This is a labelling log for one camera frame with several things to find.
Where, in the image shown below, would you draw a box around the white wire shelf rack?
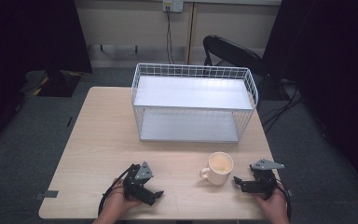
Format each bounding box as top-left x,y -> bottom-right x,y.
131,63 -> 259,144

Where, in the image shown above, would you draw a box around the person's left hand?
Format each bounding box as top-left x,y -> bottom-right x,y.
104,177 -> 143,219

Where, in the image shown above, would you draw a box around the person's right hand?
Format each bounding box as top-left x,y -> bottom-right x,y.
252,186 -> 289,222

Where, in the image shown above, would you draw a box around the grey tape strip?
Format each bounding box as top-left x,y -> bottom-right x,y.
33,189 -> 60,201

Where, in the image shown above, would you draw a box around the dark curtain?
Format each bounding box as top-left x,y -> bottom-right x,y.
262,0 -> 358,200
0,0 -> 93,157

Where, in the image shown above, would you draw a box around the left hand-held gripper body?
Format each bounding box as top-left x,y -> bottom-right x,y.
122,161 -> 157,207

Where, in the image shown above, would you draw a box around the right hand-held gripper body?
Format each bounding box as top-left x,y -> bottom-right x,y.
249,158 -> 285,201

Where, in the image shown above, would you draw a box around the white wall socket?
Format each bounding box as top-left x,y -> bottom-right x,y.
162,0 -> 185,14

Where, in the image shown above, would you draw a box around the wooden wall post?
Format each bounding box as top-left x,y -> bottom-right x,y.
184,2 -> 198,65

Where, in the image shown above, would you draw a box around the white cup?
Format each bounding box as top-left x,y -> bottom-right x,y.
199,151 -> 235,187

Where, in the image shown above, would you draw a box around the black floor cables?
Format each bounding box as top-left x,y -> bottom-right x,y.
260,81 -> 306,135

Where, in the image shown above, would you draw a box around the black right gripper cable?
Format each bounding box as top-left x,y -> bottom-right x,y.
274,177 -> 294,221

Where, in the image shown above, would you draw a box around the black chair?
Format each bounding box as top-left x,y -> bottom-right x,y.
202,35 -> 266,77

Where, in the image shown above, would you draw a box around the black wall cable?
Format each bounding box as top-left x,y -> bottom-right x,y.
165,7 -> 176,65

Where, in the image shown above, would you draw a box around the black stand base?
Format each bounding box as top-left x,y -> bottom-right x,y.
36,68 -> 82,98

